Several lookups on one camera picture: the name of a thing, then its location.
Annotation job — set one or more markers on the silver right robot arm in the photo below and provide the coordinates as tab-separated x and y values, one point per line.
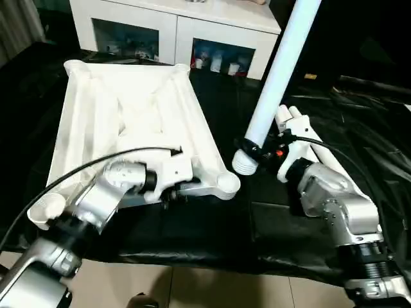
346	218

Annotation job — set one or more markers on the black table mat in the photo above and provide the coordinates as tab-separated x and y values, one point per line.
208	231

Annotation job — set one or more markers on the white glass-door cabinet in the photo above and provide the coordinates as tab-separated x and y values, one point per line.
173	29

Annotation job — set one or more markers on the white plastic table top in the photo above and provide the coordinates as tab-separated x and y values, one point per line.
128	96

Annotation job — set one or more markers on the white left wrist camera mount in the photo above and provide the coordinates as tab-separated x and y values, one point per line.
173	170

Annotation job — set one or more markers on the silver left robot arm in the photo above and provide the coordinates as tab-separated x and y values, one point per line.
96	199

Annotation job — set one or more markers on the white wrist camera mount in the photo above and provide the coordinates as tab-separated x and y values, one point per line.
298	128
173	170

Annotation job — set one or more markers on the grey curtain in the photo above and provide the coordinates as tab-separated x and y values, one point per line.
19	29

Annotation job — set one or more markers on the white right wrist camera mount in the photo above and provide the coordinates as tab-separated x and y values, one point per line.
298	128

